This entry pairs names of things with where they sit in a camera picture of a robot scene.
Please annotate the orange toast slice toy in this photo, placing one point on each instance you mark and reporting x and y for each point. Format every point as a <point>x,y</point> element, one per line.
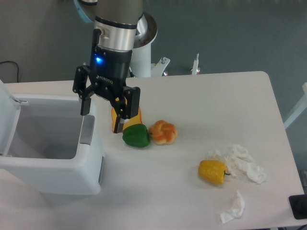
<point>127,122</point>

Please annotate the yellow bell pepper toy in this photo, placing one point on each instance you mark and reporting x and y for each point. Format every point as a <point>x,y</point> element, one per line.
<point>213,171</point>

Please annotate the knotted bread roll toy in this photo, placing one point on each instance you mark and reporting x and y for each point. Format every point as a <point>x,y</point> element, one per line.
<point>163,132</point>

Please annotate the white table leg frame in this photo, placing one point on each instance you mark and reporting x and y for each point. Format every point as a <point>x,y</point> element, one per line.
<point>297,109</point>

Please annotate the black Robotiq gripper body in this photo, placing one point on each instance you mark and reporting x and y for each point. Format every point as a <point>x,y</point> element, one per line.
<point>108,71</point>

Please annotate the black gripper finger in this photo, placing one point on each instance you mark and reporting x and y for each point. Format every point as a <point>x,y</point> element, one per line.
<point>79,86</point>
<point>126,106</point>

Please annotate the large crumpled white tissue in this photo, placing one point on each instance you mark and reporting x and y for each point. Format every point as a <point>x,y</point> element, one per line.
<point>238,160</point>

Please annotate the white trash can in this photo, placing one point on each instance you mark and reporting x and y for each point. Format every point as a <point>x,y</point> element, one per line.
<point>54,149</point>

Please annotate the black device at edge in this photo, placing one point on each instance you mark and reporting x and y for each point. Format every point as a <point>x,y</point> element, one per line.
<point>298,205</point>

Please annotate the small crumpled white tissue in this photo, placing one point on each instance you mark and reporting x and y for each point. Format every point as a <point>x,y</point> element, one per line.
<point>236,209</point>

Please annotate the green bell pepper toy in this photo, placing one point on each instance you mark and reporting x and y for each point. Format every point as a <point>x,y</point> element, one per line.
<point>136,136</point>

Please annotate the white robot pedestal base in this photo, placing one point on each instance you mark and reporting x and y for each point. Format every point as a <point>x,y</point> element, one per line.
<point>141,65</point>

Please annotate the white trash can lid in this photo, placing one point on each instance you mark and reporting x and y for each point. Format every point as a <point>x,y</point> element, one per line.
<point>9,115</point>

